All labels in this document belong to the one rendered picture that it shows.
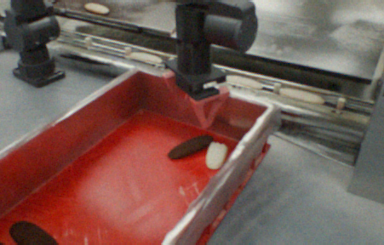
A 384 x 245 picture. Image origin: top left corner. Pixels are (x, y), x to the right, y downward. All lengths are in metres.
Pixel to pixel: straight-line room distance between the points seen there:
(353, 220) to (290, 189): 0.11
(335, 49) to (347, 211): 0.47
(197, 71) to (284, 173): 0.25
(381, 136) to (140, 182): 0.39
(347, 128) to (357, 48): 0.30
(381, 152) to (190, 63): 0.32
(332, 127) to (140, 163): 0.38
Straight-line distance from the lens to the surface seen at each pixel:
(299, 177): 0.71
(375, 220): 0.68
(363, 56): 1.01
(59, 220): 0.64
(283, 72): 1.05
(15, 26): 0.96
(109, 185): 0.67
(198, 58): 0.60
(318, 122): 0.79
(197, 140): 0.73
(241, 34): 0.54
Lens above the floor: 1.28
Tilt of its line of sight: 35 degrees down
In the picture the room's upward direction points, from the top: straight up
